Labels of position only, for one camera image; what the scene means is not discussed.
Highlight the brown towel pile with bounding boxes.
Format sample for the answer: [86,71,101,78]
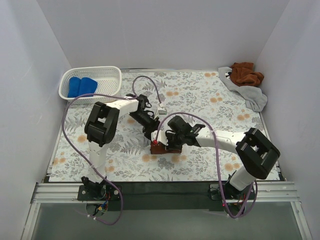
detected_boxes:
[230,62,264,87]

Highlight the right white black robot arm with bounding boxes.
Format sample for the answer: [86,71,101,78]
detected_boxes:
[165,116,281,199]

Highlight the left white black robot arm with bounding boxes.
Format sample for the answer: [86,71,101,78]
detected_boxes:
[81,94,160,200]

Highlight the floral patterned table mat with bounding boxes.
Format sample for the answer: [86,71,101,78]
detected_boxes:
[48,71,264,183]

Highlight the white perforated plastic basket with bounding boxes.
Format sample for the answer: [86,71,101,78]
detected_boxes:
[58,66,122,102]

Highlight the right blue rolled towel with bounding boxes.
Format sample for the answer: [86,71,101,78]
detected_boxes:
[78,77,98,97]

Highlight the blue rolled towel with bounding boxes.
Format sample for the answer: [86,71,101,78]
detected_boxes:
[78,77,98,97]
[67,76,81,98]

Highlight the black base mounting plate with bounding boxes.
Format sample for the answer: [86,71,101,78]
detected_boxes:
[76,181,256,213]

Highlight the left blue rolled towel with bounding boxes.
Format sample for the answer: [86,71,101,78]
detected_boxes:
[67,76,81,98]

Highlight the grey cloth in corner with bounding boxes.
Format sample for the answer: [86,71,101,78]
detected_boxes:
[218,67,268,113]

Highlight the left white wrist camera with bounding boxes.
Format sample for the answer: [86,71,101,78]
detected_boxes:
[156,104,168,115]

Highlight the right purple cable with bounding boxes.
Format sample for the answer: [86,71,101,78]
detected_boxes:
[154,112,258,220]

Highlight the aluminium frame rail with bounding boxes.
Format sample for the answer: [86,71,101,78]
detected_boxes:
[32,181,301,203]

